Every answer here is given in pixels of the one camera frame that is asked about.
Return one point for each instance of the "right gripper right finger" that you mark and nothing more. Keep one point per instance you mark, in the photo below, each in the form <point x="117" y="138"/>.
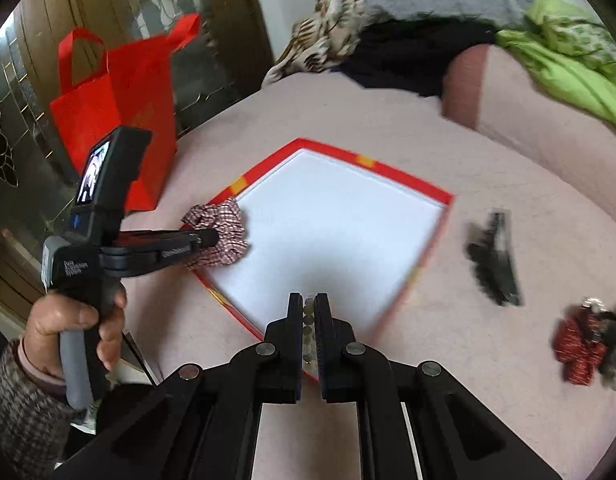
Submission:
<point x="332" y="337"/>

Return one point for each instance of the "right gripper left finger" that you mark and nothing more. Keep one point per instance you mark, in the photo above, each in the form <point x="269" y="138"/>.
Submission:
<point x="283" y="369"/>

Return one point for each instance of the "grey sheer organza scrunchie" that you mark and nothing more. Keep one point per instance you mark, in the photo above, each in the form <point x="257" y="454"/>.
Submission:
<point x="607" y="368"/>

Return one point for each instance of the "leopard print cloth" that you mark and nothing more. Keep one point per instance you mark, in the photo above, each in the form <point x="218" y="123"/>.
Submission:
<point x="321" y="41"/>

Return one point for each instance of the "black claw hair clip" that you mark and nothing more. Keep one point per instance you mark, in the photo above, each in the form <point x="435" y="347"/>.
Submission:
<point x="490" y="250"/>

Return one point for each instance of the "red gift bag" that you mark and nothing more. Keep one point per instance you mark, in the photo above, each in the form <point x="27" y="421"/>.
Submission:
<point x="131" y="87"/>

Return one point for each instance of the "wooden glass panel door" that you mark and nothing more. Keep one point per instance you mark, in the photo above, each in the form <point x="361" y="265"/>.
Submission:
<point x="225" y="63"/>

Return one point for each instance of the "person's left hand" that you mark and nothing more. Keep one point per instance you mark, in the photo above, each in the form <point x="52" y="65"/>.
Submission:
<point x="55" y="313"/>

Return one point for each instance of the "red box white interior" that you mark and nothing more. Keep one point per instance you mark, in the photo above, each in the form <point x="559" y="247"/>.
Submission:
<point x="322" y="219"/>

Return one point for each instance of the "checkered sleeve left forearm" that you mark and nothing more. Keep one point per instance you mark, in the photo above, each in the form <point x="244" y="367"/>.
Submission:
<point x="34" y="424"/>

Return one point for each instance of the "lime green cloth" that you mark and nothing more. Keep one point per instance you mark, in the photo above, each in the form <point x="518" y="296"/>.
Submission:
<point x="569" y="53"/>

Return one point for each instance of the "pink rolled bolster cushion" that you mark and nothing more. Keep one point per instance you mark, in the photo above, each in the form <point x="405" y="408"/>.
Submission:
<point x="487" y="90"/>

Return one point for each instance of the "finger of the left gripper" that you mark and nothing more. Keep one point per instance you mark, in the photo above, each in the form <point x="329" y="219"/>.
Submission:
<point x="183" y="241"/>

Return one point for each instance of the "black garment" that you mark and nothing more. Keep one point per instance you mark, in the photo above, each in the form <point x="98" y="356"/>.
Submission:
<point x="413" y="55"/>

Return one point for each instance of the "red dotted scrunchie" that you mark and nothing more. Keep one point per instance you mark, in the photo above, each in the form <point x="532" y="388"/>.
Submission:
<point x="578" y="345"/>

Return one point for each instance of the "red white gingham scrunchie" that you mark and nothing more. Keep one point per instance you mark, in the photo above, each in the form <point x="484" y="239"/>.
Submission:
<point x="227" y="219"/>

